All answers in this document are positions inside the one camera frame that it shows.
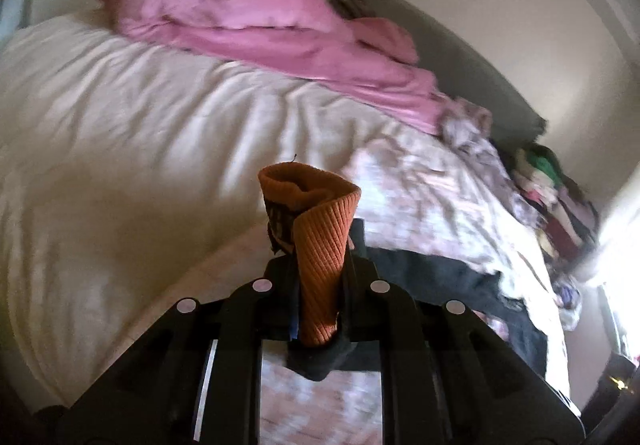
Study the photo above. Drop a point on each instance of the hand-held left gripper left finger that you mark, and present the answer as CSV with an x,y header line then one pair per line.
x,y
280,297

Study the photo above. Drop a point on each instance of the black garment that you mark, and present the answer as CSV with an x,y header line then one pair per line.
x,y
450,281

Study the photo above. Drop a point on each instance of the crumpled lilac garment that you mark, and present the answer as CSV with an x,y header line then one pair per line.
x,y
470,135

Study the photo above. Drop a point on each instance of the pink and white fuzzy blanket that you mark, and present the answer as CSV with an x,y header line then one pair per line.
x,y
425,190

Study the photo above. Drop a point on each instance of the grey headboard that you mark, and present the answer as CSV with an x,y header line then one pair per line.
x,y
450,65

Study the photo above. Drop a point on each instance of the white plastic bag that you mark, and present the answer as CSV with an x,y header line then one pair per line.
x,y
570,300

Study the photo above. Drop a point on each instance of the orange knit sock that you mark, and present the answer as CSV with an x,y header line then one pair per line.
x,y
320,265

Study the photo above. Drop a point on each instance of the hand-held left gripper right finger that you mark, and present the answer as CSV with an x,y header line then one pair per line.
x,y
361,297

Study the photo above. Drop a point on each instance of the stack of folded clothes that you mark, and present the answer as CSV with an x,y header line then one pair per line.
x,y
550,205

